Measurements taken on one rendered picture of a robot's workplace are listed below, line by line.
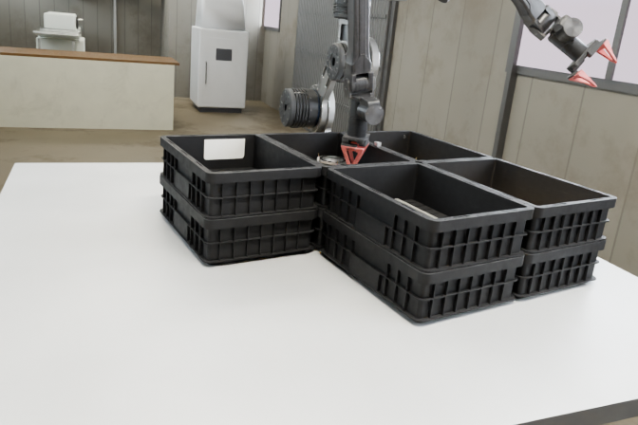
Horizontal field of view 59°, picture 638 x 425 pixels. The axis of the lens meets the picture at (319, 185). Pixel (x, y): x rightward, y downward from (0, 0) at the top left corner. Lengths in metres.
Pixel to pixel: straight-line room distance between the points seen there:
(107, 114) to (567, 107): 4.49
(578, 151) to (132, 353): 2.73
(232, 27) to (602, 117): 5.31
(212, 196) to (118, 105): 5.01
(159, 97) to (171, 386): 5.43
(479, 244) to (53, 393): 0.82
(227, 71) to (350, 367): 6.69
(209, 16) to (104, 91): 1.97
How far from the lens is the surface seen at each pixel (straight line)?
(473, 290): 1.26
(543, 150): 3.53
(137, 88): 6.26
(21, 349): 1.11
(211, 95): 7.55
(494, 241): 1.26
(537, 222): 1.35
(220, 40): 7.51
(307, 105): 2.56
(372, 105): 1.57
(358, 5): 1.56
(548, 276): 1.46
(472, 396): 1.04
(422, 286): 1.17
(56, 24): 7.96
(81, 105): 6.27
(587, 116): 3.32
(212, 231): 1.33
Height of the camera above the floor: 1.27
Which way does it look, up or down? 16 degrees down
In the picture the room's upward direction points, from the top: 5 degrees clockwise
